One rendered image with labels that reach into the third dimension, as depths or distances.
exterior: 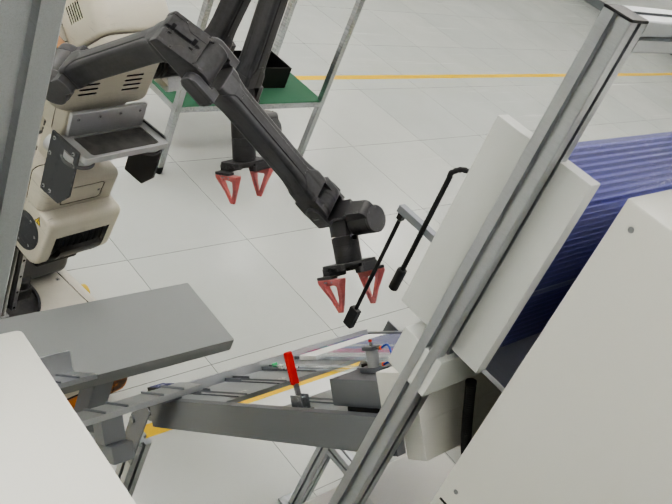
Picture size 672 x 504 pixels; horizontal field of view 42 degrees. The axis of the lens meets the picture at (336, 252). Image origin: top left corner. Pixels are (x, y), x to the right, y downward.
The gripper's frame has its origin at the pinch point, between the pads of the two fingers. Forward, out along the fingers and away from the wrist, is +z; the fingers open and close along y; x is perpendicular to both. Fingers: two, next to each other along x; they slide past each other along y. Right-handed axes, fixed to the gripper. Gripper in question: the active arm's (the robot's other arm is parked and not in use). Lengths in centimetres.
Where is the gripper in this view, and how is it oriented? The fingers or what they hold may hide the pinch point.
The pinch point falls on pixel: (356, 304)
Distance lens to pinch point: 185.3
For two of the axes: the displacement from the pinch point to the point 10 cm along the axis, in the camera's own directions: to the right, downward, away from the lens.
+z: 1.8, 9.8, 0.5
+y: 7.2, -1.6, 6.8
